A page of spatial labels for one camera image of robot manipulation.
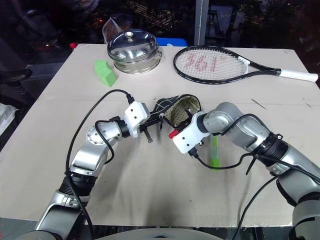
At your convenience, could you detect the green highlighter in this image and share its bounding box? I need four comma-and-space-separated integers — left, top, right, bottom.
209, 134, 221, 171

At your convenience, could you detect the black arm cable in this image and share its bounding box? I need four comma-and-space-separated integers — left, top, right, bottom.
187, 113, 320, 240
64, 89, 136, 240

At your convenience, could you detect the white plastic bag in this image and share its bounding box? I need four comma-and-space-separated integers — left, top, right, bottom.
0, 103, 19, 136

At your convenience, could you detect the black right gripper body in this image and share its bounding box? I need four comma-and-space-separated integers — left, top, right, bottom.
185, 111, 201, 123

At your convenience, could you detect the clear plastic bag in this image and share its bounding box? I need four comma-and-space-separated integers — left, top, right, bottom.
102, 16, 122, 46

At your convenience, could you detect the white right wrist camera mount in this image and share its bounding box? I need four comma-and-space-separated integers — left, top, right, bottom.
172, 112, 211, 155

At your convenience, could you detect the black grid pouch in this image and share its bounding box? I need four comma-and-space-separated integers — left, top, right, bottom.
149, 94, 204, 129

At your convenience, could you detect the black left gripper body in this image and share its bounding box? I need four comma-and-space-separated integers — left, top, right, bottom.
137, 116, 161, 134

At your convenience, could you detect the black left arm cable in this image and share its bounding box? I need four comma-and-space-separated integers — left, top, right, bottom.
64, 89, 136, 240

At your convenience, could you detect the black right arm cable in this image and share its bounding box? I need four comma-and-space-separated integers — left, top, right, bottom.
187, 113, 320, 240

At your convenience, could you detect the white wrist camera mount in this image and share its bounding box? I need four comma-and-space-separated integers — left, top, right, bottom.
172, 112, 211, 155
123, 100, 151, 139

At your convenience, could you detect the steel steamer pot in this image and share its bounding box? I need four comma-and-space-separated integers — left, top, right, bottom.
112, 47, 164, 74

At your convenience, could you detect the grey metal post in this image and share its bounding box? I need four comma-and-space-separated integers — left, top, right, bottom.
194, 0, 209, 47

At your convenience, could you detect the dark office chair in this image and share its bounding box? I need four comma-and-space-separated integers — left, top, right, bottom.
0, 37, 34, 106

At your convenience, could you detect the green foam block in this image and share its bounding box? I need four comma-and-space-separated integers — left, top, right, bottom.
93, 59, 118, 88

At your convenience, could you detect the black white tennis racket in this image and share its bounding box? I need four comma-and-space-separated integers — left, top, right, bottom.
172, 45, 319, 85

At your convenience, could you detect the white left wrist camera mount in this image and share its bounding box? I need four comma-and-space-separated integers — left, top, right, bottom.
123, 100, 151, 139

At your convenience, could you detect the steel domed pot lid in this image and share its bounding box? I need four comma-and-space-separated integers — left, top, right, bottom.
107, 28, 159, 62

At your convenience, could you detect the blue box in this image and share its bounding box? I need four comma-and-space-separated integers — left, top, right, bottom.
155, 37, 189, 48

